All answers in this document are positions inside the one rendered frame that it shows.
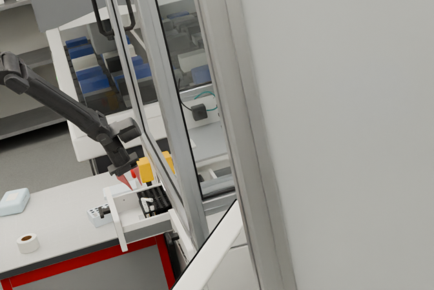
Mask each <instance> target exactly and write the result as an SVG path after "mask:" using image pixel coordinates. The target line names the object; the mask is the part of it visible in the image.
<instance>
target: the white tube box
mask: <svg viewBox="0 0 434 290"><path fill-rule="evenodd" d="M98 207H102V209H104V208H107V207H109V204H108V203H105V204H103V205H100V206H98ZM98 207H95V208H93V209H89V210H87V214H88V218H89V220H90V221H91V223H92V224H93V225H94V227H95V228H96V227H99V226H102V225H105V224H107V223H110V222H113V219H112V216H111V213H109V214H105V215H104V218H102V219H101V217H100V215H99V210H98ZM94 212H97V214H98V215H97V216H94Z"/></svg>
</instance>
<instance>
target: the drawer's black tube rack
mask: <svg viewBox="0 0 434 290"><path fill-rule="evenodd" d="M142 193H143V195H144V197H145V198H152V199H153V202H147V205H148V206H149V210H150V217H152V212H155V213H156V215H159V214H163V213H165V212H168V210H169V209H172V205H171V203H170V201H169V199H168V197H167V195H166V194H165V191H164V190H163V187H162V185H160V186H158V187H154V188H151V189H147V190H144V191H142ZM138 201H139V200H138ZM140 203H141V202H140V201H139V204H140ZM151 205H153V206H154V210H153V211H152V210H151V209H150V206H151ZM140 206H141V204H140ZM141 209H142V211H143V208H142V206H141ZM143 214H144V216H145V218H147V217H146V214H145V213H144V211H143Z"/></svg>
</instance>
